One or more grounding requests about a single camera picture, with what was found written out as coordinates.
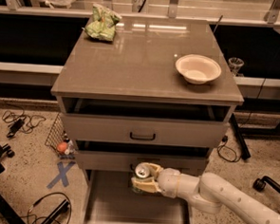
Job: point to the grey drawer cabinet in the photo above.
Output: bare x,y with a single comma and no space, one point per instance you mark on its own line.
139,66

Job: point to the middle grey drawer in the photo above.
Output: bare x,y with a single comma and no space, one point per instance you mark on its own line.
122,157

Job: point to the white paper bowl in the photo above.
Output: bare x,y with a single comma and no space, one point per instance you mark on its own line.
197,69

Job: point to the grey drawer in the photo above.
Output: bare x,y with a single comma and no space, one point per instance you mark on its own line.
122,157
112,200
143,122

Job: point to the green soda can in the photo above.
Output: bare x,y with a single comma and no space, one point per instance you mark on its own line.
140,178

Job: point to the bottom grey drawer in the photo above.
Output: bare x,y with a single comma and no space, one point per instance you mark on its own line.
112,200

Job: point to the black table leg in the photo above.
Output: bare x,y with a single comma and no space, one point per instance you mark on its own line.
245,154

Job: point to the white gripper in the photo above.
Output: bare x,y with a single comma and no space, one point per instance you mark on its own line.
168,182

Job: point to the wire basket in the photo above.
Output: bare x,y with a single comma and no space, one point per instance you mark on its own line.
56,135

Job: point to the orange fruit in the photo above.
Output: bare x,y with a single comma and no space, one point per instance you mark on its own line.
62,146

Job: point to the green chip bag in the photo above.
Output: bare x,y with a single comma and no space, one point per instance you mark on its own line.
103,23

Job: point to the blue tape cross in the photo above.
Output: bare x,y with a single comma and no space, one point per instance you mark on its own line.
61,177

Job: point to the top grey drawer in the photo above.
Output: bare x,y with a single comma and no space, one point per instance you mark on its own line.
143,122

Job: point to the black chair caster right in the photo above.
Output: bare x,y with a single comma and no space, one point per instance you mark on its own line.
260,184

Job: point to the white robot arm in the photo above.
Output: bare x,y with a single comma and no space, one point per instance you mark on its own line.
207,193

